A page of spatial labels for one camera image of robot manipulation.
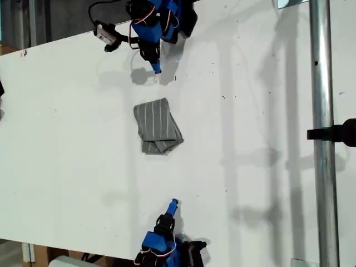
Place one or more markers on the grey striped towel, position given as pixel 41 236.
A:
pixel 155 122

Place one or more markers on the white foam box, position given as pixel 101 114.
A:
pixel 66 262

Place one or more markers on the brown cardboard box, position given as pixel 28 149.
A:
pixel 8 49
pixel 41 254

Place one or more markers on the white table leg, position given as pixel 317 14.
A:
pixel 27 253

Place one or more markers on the small black object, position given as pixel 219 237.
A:
pixel 1 89

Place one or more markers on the black clamp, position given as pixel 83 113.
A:
pixel 333 133

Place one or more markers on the short black camera stalk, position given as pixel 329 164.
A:
pixel 126 37

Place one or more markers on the black camera box white label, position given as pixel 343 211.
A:
pixel 198 245
pixel 103 33

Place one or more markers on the steel post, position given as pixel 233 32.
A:
pixel 322 83

